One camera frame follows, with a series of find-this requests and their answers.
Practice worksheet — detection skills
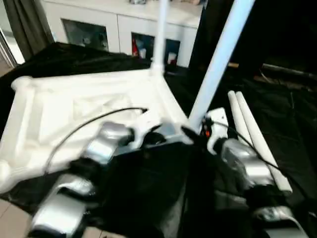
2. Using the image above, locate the white plastic table leg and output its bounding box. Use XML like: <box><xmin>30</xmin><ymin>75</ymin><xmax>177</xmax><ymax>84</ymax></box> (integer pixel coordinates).
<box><xmin>235</xmin><ymin>91</ymin><xmax>293</xmax><ymax>193</ymax></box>
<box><xmin>150</xmin><ymin>0</ymin><xmax>171</xmax><ymax>75</ymax></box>
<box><xmin>227</xmin><ymin>90</ymin><xmax>279</xmax><ymax>179</ymax></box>
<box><xmin>187</xmin><ymin>0</ymin><xmax>256</xmax><ymax>131</ymax></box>

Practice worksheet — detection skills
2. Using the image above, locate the white plastic table top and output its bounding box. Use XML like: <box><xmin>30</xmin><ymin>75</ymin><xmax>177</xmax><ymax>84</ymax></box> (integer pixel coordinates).
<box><xmin>0</xmin><ymin>69</ymin><xmax>196</xmax><ymax>193</ymax></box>

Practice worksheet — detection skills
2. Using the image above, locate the black mat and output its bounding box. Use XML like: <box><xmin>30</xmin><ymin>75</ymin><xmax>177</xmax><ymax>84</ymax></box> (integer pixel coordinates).
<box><xmin>0</xmin><ymin>42</ymin><xmax>317</xmax><ymax>238</ymax></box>

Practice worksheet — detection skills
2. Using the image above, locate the dark metal pole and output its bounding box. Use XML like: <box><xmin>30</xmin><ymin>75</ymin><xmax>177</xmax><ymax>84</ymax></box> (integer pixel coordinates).
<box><xmin>262</xmin><ymin>63</ymin><xmax>317</xmax><ymax>78</ymax></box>

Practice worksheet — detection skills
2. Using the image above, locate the white glass-door cabinet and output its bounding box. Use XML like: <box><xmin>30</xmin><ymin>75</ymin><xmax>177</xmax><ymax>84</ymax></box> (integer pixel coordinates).
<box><xmin>42</xmin><ymin>0</ymin><xmax>203</xmax><ymax>68</ymax></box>

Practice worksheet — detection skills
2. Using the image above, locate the grey curtain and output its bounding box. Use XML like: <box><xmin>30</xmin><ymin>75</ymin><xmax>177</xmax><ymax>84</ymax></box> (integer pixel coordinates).
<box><xmin>4</xmin><ymin>0</ymin><xmax>54</xmax><ymax>59</ymax></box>

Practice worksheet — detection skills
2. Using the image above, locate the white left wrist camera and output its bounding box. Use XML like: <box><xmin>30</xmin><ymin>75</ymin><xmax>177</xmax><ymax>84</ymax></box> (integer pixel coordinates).
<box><xmin>132</xmin><ymin>110</ymin><xmax>163</xmax><ymax>150</ymax></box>

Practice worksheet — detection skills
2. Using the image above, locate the black right camera cable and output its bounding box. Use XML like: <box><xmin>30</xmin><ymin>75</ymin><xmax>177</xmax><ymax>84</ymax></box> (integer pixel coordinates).
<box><xmin>210</xmin><ymin>121</ymin><xmax>308</xmax><ymax>199</ymax></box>

